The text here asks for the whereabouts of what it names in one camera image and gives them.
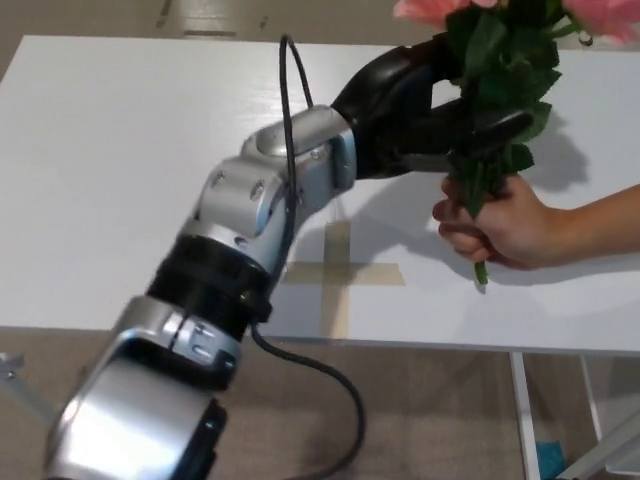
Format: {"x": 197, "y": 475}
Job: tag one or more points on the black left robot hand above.
{"x": 390, "y": 125}

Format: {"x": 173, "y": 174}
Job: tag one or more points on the bare human hand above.
{"x": 520, "y": 230}

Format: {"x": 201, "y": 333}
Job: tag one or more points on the pink artificial rose bouquet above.
{"x": 505, "y": 75}

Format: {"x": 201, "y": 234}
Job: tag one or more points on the bare human forearm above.
{"x": 600, "y": 225}

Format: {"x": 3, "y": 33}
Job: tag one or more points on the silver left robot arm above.
{"x": 235, "y": 200}

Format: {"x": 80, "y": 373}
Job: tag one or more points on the beige tape cross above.
{"x": 334, "y": 300}

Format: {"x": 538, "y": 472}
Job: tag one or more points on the white table leg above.
{"x": 591, "y": 400}
{"x": 525, "y": 415}

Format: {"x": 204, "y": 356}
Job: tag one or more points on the teal floor object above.
{"x": 550, "y": 454}

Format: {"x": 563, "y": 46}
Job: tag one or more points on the grey metal frame bar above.
{"x": 20, "y": 385}
{"x": 617, "y": 445}

